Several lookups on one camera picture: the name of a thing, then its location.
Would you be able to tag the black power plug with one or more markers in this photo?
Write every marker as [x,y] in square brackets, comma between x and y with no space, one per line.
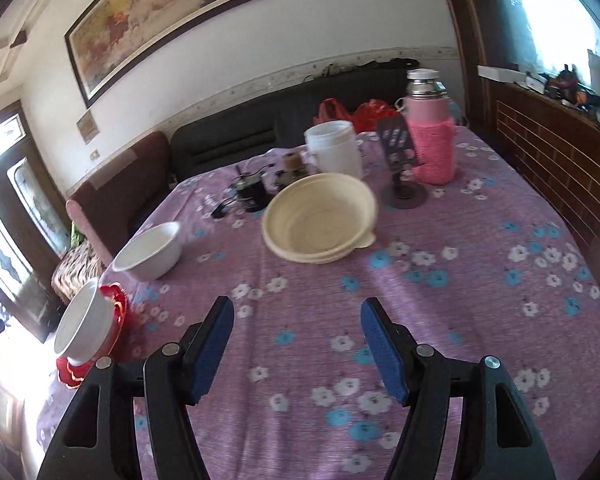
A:
[220,211]

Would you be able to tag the maroon armchair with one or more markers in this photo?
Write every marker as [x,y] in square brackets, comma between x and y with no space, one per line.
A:
[112,204]

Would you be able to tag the pink sleeved thermos bottle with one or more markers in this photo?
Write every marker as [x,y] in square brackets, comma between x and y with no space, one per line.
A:
[426,109]

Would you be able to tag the brown thread spool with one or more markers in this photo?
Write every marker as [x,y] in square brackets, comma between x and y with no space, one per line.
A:
[292,161]

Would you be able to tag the purple floral tablecloth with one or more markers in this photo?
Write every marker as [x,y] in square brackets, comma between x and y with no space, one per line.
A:
[485,266]

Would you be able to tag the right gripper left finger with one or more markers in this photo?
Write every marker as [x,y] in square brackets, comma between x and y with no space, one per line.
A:
[96,438]

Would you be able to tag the white plastic jar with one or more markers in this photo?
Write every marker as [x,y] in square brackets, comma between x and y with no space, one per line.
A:
[331,147]

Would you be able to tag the red wedding plate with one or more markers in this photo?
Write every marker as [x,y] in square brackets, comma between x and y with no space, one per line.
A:
[72,374]

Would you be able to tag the large white bowl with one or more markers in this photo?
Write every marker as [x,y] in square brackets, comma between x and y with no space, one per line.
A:
[85,324]

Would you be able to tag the wooden glass door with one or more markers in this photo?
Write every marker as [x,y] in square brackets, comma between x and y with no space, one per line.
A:
[34,228]

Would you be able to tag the framed horse painting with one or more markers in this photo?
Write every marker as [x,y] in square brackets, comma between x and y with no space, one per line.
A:
[111,37]

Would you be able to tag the patterned cushion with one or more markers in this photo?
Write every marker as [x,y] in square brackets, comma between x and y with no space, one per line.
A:
[79,265]

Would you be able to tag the wooden cabinet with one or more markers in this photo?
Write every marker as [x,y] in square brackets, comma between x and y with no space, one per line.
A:
[557,151]

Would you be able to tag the red plastic bag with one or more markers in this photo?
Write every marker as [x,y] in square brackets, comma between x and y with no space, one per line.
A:
[364,118]

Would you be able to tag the cream ribbed bowl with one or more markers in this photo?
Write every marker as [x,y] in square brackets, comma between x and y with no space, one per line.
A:
[321,219]

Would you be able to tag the black sofa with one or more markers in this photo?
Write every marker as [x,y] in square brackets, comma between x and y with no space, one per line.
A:
[278,119]

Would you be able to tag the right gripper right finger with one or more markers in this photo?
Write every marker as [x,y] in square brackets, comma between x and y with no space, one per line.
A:
[498,438]

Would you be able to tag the black cylindrical motor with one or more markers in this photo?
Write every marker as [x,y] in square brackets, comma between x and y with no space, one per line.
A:
[250,189]

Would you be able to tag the small wall plaque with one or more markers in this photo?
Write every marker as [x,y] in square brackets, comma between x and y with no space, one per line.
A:
[88,129]

